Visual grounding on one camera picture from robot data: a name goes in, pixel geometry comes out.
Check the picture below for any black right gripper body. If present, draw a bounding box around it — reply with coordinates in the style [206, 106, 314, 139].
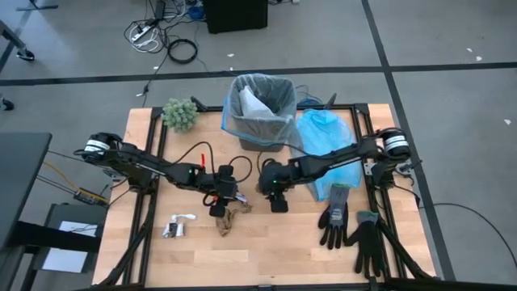
[258, 158, 292, 214]

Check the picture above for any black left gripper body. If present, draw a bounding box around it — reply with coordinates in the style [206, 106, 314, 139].
[201, 163, 240, 218]

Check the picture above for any light blue trash bag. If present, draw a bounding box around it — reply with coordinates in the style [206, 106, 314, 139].
[296, 108, 364, 202]

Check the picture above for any silver foil wrapper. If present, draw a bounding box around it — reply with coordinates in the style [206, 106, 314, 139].
[162, 221, 186, 238]

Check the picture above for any translucent grey trash bag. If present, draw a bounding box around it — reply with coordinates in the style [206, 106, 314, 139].
[221, 74, 299, 147]

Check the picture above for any grey black printed work glove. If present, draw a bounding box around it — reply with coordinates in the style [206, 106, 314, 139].
[317, 183, 351, 251]

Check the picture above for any green plant in white pot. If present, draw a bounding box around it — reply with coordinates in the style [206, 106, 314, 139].
[162, 98, 200, 133]

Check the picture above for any black yellow circuit board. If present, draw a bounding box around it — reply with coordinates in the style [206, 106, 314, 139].
[73, 187, 110, 207]

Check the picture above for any black computer tower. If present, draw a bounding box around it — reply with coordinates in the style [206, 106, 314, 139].
[203, 0, 269, 35]

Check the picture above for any grey tray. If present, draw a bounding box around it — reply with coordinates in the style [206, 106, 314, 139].
[34, 203, 109, 274]

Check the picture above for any white power strip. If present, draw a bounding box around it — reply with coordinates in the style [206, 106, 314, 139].
[129, 23, 153, 41]

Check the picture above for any white paper sheet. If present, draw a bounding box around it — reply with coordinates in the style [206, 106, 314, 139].
[42, 220, 99, 274]

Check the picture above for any grey desk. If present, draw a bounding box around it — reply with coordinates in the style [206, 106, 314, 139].
[0, 132, 53, 248]

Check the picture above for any metal leg with caster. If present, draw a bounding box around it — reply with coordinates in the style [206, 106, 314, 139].
[0, 19, 36, 62]

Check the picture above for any blue cable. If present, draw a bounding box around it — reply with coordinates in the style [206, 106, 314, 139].
[296, 84, 324, 107]

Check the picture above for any black aluminium table frame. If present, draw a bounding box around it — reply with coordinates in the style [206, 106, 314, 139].
[95, 96, 439, 291]

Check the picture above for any black coiled cable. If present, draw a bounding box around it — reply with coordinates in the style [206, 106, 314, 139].
[166, 38, 199, 65]

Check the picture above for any black floor cable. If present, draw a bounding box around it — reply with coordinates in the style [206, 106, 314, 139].
[418, 201, 517, 270]

